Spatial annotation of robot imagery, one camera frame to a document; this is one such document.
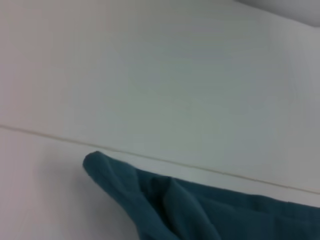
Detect teal t-shirt with FREE print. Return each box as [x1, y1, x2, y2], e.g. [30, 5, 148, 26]
[82, 150, 320, 240]

